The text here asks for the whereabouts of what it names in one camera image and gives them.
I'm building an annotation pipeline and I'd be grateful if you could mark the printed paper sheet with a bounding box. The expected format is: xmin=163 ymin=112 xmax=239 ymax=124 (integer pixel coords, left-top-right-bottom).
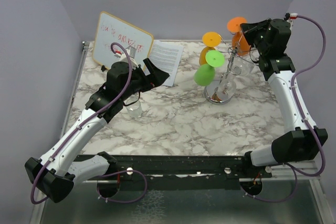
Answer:
xmin=149 ymin=40 xmax=184 ymax=87

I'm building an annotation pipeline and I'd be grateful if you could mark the clear wine glass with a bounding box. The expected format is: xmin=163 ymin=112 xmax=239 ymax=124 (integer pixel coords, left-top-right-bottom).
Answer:
xmin=214 ymin=62 xmax=249 ymax=103

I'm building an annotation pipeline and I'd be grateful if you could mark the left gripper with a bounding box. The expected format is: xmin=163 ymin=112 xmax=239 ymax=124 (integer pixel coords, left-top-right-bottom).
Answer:
xmin=121 ymin=58 xmax=170 ymax=101

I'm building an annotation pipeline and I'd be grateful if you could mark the chrome wine glass rack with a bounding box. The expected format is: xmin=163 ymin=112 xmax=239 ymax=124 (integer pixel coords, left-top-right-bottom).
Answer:
xmin=204 ymin=32 xmax=257 ymax=105

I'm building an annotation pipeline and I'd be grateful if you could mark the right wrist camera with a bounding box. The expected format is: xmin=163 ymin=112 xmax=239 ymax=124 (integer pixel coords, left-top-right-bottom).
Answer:
xmin=284 ymin=13 xmax=298 ymax=30

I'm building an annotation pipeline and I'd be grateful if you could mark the yellow framed whiteboard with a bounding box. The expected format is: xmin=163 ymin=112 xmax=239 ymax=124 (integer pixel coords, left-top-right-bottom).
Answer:
xmin=92 ymin=12 xmax=154 ymax=69

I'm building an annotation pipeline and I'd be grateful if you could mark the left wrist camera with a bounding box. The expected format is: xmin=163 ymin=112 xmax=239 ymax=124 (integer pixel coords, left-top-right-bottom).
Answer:
xmin=114 ymin=46 xmax=138 ymax=68

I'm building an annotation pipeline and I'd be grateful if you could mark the green plastic wine glass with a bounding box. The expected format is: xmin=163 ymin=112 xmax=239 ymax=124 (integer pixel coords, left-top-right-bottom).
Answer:
xmin=194 ymin=50 xmax=225 ymax=87

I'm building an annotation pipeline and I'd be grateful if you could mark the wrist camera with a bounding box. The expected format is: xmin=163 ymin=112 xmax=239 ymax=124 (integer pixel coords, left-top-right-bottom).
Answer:
xmin=114 ymin=46 xmax=138 ymax=68
xmin=284 ymin=13 xmax=298 ymax=30

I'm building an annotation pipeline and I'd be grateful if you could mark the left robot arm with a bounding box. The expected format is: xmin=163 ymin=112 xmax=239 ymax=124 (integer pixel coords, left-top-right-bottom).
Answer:
xmin=25 ymin=58 xmax=170 ymax=203

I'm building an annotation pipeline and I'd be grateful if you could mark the yellow plastic wine glass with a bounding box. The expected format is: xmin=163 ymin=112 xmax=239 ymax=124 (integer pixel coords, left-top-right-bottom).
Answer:
xmin=199 ymin=31 xmax=222 ymax=66

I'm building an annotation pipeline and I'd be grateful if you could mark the orange plastic wine glass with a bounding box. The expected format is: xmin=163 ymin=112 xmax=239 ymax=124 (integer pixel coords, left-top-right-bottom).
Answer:
xmin=227 ymin=17 xmax=250 ymax=57

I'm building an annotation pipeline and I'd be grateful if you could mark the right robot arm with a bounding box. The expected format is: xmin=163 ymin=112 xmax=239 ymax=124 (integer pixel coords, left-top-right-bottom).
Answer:
xmin=240 ymin=19 xmax=328 ymax=177

